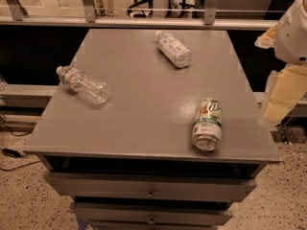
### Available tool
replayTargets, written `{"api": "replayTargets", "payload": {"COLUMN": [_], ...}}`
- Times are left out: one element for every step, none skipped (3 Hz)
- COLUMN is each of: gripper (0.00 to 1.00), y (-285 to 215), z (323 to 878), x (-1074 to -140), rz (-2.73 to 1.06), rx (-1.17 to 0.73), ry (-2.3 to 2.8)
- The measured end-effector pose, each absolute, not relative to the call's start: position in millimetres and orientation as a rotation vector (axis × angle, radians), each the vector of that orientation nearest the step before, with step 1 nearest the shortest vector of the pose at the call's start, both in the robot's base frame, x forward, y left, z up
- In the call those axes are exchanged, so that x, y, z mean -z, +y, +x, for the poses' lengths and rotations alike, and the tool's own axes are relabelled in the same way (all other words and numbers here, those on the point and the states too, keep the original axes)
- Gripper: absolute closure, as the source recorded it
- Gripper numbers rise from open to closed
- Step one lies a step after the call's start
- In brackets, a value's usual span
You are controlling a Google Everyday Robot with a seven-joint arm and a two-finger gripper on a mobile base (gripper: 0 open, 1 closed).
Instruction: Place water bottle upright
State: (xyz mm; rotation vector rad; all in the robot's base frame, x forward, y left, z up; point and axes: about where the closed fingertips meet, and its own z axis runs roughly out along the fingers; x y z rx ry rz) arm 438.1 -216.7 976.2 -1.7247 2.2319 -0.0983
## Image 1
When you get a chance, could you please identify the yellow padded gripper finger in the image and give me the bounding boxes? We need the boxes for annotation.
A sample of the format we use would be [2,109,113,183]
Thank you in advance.
[254,25,277,49]
[258,63,307,128]

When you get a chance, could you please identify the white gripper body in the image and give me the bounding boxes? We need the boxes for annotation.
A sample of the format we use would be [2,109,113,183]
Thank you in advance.
[274,0,307,64]

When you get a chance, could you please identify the clear plastic water bottle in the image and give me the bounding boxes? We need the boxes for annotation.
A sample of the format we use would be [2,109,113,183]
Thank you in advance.
[56,65,110,104]

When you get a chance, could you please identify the white-labelled plastic water bottle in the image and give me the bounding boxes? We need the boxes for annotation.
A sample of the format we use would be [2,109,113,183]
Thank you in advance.
[155,31,192,68]

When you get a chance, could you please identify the green 7up soda can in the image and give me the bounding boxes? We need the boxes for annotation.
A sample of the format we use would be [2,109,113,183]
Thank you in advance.
[191,98,223,151]

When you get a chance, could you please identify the black office chair base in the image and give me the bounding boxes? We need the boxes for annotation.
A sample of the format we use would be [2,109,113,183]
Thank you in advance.
[127,0,195,18]

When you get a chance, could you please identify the grey drawer cabinet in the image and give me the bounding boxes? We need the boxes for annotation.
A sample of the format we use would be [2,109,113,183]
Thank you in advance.
[25,29,280,230]

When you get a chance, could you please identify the upper grey drawer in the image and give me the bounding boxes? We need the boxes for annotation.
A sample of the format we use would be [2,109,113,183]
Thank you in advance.
[45,172,256,202]

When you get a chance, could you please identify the grey drawer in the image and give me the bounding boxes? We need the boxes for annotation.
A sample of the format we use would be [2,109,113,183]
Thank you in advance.
[45,172,256,202]
[71,203,232,226]

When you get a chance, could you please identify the lower grey drawer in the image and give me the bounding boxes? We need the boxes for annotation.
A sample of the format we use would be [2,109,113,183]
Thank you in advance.
[71,203,232,226]

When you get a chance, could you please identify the metal railing with glass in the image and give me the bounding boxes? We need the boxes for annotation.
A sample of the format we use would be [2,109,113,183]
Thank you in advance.
[0,0,294,31]

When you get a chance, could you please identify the black power adapter with cable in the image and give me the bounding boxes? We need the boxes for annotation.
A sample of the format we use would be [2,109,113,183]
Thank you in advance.
[0,124,39,172]

